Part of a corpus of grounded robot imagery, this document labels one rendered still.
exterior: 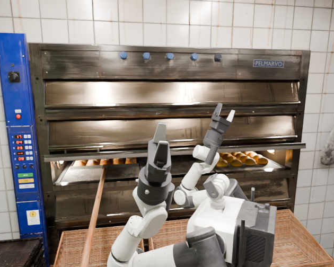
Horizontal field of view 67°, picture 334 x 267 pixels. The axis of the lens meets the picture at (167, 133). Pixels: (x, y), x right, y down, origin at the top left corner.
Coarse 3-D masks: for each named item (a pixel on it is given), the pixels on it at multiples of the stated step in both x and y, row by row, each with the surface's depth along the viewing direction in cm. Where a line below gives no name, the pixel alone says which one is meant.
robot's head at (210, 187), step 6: (216, 174) 95; (210, 180) 89; (204, 186) 90; (210, 186) 89; (216, 186) 89; (210, 192) 90; (216, 192) 89; (222, 192) 89; (210, 198) 92; (216, 198) 90
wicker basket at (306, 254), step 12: (276, 216) 202; (288, 216) 204; (276, 228) 202; (288, 228) 204; (300, 228) 192; (276, 240) 201; (288, 240) 202; (300, 240) 192; (312, 240) 180; (276, 252) 192; (288, 252) 192; (300, 252) 192; (312, 252) 180; (324, 252) 169; (276, 264) 179; (288, 264) 179; (300, 264) 159; (312, 264) 159; (324, 264) 161
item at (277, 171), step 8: (272, 168) 204; (280, 168) 204; (176, 176) 187; (200, 176) 188; (208, 176) 189; (232, 176) 193; (240, 176) 194; (248, 176) 196; (256, 176) 197; (56, 184) 172; (64, 184) 172; (72, 184) 172; (80, 184) 173; (88, 184) 174; (96, 184) 175; (104, 184) 176; (112, 184) 177; (120, 184) 178; (128, 184) 179; (136, 184) 180
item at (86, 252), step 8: (104, 168) 195; (104, 176) 181; (96, 200) 142; (96, 208) 134; (96, 216) 127; (88, 232) 113; (88, 240) 107; (88, 248) 102; (88, 256) 98; (80, 264) 93
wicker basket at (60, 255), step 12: (96, 228) 177; (108, 228) 179; (120, 228) 180; (60, 240) 167; (84, 240) 175; (96, 240) 177; (108, 240) 178; (60, 252) 164; (96, 252) 176; (108, 252) 178; (60, 264) 163; (72, 264) 173; (96, 264) 175
